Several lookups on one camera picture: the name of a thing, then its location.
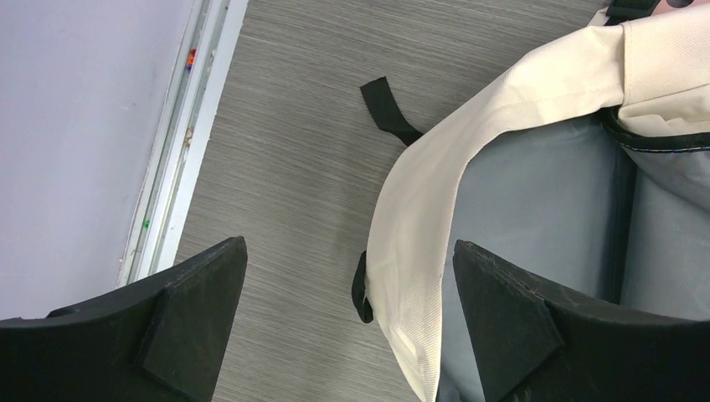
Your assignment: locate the beige canvas backpack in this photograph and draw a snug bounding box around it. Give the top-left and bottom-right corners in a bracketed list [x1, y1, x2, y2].
[352, 1, 709, 401]

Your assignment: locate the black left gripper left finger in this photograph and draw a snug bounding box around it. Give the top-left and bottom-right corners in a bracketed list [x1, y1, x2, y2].
[1, 237, 248, 401]

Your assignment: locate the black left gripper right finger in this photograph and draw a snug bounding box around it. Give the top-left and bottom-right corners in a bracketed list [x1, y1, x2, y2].
[453, 240, 709, 401]

